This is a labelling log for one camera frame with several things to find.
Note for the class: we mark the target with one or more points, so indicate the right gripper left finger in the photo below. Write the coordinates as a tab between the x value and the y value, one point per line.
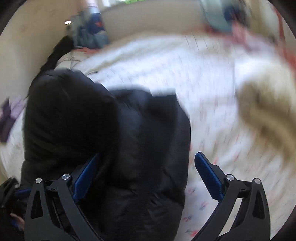
53	212

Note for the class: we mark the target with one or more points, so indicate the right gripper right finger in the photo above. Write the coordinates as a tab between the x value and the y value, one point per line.
242	212

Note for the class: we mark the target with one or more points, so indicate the black puffer jacket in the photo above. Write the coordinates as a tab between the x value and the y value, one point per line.
142	140

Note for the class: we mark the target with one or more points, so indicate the purple folded clothes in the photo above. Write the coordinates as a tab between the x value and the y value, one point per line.
10	111

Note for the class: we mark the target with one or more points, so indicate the person's left hand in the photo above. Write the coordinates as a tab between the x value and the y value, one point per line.
18	222

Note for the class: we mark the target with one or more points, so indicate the cream folded blanket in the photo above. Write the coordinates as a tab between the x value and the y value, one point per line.
267	101

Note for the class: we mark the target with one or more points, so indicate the white cherry print quilt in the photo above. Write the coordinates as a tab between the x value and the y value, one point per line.
203	72

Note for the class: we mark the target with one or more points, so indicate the blue patterned curtain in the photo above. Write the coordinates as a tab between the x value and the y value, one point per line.
87	30

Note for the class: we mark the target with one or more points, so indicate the pink ruffled bedding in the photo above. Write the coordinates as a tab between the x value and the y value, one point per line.
253	42

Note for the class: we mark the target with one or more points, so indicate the black garment near wall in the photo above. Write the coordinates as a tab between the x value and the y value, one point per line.
64	46

